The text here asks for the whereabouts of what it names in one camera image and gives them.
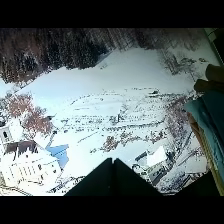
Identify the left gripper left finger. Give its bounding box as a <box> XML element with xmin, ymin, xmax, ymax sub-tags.
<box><xmin>64</xmin><ymin>157</ymin><xmax>115</xmax><ymax>197</ymax></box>

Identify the olive brown garment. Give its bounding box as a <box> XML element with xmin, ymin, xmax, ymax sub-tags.
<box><xmin>204</xmin><ymin>63</ymin><xmax>224</xmax><ymax>84</ymax></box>

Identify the dark brown garment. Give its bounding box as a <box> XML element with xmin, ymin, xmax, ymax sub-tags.
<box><xmin>193</xmin><ymin>78</ymin><xmax>224</xmax><ymax>95</ymax></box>

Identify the tan garment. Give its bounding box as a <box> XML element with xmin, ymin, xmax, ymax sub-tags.
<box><xmin>187</xmin><ymin>112</ymin><xmax>224</xmax><ymax>197</ymax></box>

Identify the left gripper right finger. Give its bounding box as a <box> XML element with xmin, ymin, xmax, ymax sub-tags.
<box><xmin>112</xmin><ymin>158</ymin><xmax>163</xmax><ymax>197</ymax></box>

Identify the blue garment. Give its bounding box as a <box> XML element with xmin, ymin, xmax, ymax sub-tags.
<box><xmin>183</xmin><ymin>90</ymin><xmax>224</xmax><ymax>172</ymax></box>

